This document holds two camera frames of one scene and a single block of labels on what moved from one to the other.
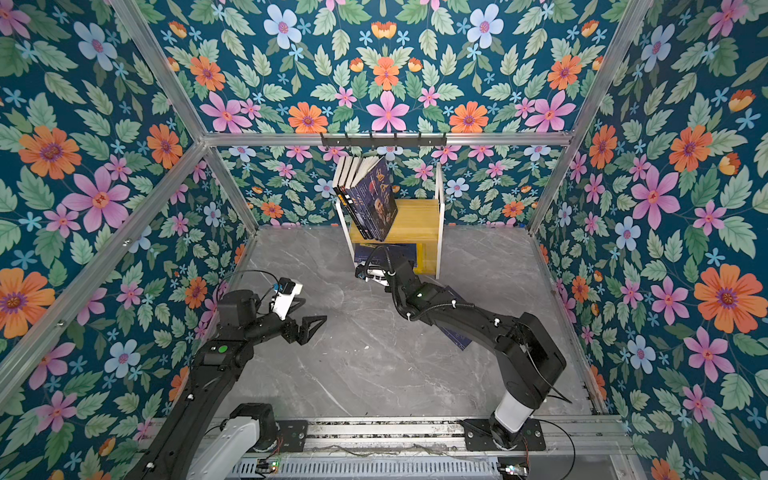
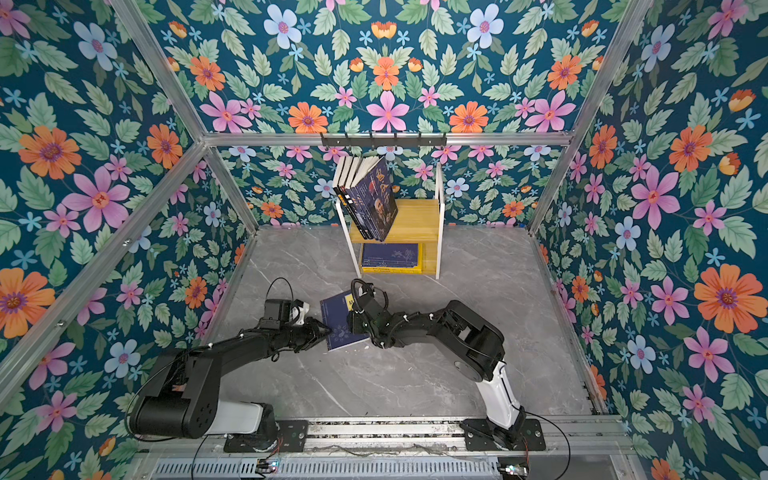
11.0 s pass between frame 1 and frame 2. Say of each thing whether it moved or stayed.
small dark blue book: moved
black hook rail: stayed
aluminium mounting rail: stayed
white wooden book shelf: stayed
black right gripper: moved
